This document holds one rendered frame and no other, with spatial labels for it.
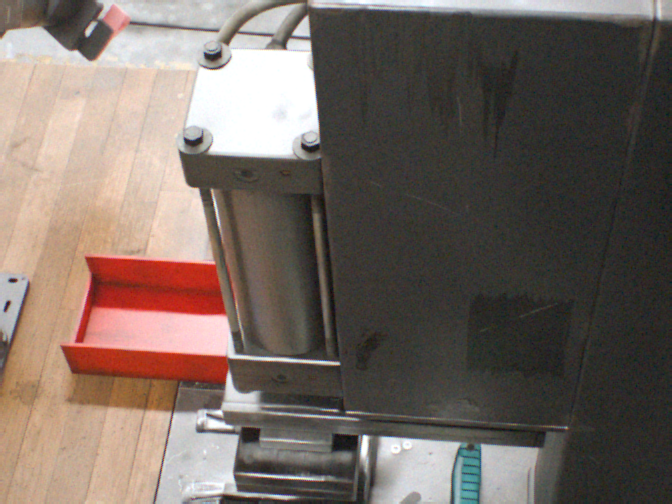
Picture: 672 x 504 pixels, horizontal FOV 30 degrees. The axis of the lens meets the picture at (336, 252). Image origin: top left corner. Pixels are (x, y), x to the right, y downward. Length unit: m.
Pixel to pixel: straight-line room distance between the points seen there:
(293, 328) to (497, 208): 0.23
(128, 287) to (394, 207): 0.75
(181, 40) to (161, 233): 1.54
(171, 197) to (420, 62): 0.91
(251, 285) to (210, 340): 0.53
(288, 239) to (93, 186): 0.76
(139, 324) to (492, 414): 0.58
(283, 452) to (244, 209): 0.31
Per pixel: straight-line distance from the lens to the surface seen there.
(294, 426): 1.03
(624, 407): 0.92
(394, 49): 0.63
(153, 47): 2.99
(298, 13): 0.82
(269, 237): 0.81
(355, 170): 0.70
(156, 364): 1.35
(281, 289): 0.86
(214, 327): 1.40
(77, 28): 1.40
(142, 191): 1.53
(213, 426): 1.24
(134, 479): 1.33
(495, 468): 1.30
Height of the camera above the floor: 2.07
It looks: 54 degrees down
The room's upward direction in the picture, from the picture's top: 5 degrees counter-clockwise
